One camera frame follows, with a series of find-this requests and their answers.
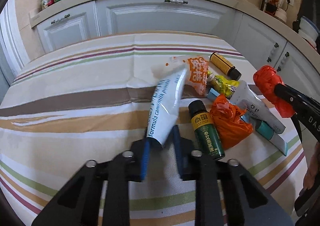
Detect green spray bottle yellow label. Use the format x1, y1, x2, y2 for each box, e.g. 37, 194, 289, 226
188, 100, 225, 160

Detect white blue formula tube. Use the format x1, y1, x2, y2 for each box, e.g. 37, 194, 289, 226
146, 66, 188, 148

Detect orange plastic bag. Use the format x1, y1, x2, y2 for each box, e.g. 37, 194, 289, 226
253, 65, 295, 118
210, 95, 253, 150

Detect person right hand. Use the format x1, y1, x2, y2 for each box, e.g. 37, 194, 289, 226
303, 142, 319, 190

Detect teal capped white tube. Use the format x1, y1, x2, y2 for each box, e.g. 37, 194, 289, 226
243, 114, 289, 156

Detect striped tablecloth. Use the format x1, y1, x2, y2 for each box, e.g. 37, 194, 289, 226
1, 32, 307, 225

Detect light blue narrow box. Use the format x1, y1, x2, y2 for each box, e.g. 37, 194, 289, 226
206, 88, 220, 102

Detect stacked white bowls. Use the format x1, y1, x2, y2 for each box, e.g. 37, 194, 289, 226
298, 16, 319, 50

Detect orange white snack wrapper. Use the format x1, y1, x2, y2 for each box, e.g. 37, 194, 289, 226
170, 55, 209, 96

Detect amber bottle black cap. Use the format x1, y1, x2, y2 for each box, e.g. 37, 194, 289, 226
210, 52, 241, 81

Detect yellow snack wrapper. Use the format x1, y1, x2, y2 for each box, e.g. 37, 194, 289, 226
207, 71, 240, 99

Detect white lidded jar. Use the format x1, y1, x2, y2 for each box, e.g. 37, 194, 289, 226
274, 8, 287, 24

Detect dark olive oil bottle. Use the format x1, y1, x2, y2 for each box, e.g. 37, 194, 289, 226
260, 0, 268, 12

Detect white cabinet run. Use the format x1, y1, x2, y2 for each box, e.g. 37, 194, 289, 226
30, 0, 319, 99

